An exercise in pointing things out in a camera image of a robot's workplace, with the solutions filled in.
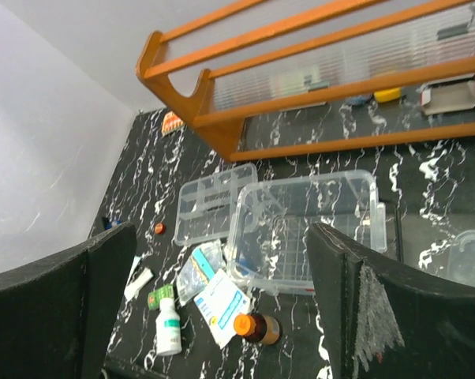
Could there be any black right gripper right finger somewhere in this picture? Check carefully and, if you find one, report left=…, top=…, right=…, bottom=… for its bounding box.
left=307, top=223, right=475, bottom=378

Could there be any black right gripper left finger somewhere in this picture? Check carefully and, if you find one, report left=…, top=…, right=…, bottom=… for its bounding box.
left=0, top=223, right=137, bottom=378

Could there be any white medicine bottle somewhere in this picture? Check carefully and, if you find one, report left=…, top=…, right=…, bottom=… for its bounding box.
left=155, top=298, right=182, bottom=356

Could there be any amber bottle orange cap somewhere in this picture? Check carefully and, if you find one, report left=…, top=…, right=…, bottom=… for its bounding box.
left=234, top=313, right=282, bottom=345

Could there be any white blue gauze packet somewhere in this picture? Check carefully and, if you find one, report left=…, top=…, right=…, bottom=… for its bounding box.
left=194, top=269, right=251, bottom=350

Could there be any teal header plastic packet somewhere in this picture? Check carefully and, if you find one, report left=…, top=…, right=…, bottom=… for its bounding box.
left=191, top=239, right=226, bottom=280

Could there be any clear kit box lid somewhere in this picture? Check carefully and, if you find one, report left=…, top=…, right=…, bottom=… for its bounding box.
left=447, top=230, right=475, bottom=287

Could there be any clear medicine kit box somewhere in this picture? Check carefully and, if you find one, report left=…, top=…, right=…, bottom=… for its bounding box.
left=226, top=170, right=387, bottom=295

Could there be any white paper sachet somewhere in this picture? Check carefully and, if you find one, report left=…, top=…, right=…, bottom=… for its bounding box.
left=124, top=268, right=154, bottom=302
left=126, top=256, right=142, bottom=284

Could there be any blue stapler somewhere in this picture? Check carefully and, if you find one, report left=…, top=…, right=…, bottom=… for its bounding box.
left=101, top=216, right=122, bottom=230

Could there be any green wind oil box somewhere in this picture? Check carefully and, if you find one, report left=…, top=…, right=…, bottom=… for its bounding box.
left=147, top=283, right=174, bottom=310

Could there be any small red balm tin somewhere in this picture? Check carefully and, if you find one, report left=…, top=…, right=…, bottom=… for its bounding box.
left=154, top=223, right=166, bottom=235

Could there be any clear compartment organizer tray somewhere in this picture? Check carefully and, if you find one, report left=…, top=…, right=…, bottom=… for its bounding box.
left=174, top=163, right=258, bottom=246

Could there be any yellow round container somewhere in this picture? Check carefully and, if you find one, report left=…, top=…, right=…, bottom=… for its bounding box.
left=373, top=87, right=402, bottom=103

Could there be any orange snack packet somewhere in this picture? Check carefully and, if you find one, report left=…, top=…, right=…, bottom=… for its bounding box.
left=161, top=111, right=185, bottom=137

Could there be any open cardboard box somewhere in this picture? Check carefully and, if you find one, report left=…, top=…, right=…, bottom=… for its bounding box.
left=420, top=73, right=475, bottom=116

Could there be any orange wooden shelf rack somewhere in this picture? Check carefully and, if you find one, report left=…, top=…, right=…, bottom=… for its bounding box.
left=135, top=0, right=475, bottom=162

